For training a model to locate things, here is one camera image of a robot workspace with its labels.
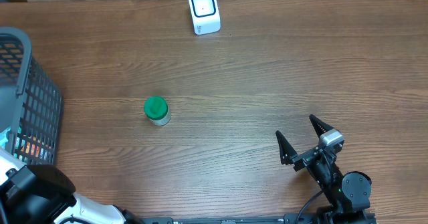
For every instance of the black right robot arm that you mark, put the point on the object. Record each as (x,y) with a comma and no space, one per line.
(343,198)

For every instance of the white barcode scanner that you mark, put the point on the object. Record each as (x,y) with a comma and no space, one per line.
(205,16)

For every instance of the green lid jar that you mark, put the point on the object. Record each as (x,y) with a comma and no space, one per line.
(157,110)

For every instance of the grey plastic basket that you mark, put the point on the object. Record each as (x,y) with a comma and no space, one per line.
(32,105)

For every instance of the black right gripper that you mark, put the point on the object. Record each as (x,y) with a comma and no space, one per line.
(287,151)

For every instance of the teal wet wipes pack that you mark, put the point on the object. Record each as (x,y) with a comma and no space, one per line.
(4,138)

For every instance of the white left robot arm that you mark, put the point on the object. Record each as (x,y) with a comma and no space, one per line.
(41,193)

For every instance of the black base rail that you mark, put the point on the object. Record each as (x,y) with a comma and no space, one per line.
(285,219)

